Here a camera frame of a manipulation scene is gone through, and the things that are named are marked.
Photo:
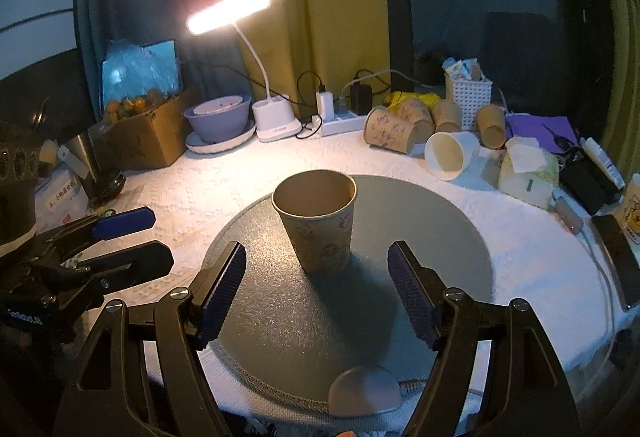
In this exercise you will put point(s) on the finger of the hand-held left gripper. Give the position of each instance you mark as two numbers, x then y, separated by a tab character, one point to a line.
145	259
125	219

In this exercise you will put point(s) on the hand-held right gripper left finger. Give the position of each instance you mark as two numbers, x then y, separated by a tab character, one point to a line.
225	297

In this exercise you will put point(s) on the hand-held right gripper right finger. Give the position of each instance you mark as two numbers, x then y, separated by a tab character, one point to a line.
412	297

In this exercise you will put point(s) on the brown printed paper cup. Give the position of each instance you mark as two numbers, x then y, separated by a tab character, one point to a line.
491	127
447	117
387	129
320	237
417	114

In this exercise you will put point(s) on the white paper cup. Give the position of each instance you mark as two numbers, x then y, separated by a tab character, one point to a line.
452	154

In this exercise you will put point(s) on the cream bear print cup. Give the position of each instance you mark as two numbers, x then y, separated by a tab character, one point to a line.
632	212

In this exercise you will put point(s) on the white printed paper sheet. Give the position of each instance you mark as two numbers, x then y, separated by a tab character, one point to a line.
60	202

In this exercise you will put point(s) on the cardboard box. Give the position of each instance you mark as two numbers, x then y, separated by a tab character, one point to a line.
150	139

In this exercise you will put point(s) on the grey round mat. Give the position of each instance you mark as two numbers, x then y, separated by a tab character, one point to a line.
300	342

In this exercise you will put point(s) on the white tablecloth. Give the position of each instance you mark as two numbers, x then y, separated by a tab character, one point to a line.
210	197

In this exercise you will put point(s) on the grey dome object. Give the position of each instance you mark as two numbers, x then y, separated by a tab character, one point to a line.
365	392

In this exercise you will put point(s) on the pile of small oranges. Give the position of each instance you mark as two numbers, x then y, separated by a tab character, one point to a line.
127	106

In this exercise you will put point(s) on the purple bowl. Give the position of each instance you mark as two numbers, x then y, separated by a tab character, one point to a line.
215	127

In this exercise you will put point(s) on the white plate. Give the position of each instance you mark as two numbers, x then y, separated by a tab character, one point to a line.
235	143

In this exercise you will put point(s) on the blue plastic bag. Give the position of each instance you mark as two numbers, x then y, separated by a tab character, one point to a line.
140	67

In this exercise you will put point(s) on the tissue box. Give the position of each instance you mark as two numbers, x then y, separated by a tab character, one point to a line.
530	177

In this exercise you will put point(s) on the white power strip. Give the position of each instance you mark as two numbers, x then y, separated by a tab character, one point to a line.
345	123

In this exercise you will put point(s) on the yellow plastic bag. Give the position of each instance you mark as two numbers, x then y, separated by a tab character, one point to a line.
407	99

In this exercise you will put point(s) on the white woven basket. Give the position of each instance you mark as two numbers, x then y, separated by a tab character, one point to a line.
467	102

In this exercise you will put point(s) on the black charger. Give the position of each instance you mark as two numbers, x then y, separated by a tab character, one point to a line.
361	98

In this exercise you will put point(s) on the black pouch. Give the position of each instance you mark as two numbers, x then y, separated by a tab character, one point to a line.
585	184

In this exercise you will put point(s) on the black phone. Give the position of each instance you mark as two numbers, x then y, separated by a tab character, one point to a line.
617	262

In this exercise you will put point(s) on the white charger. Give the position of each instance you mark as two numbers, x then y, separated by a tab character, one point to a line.
325	106

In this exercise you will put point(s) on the purple cloth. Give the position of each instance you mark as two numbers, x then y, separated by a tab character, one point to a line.
540	127

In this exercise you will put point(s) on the white desk lamp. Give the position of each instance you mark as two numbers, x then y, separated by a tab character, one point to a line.
227	12

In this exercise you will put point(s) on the bundle of sachets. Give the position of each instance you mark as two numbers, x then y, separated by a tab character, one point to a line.
462	69

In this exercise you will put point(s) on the white tube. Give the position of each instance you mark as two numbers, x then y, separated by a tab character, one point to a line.
602	162

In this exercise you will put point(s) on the green curtain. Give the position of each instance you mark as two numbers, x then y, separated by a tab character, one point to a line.
617	42

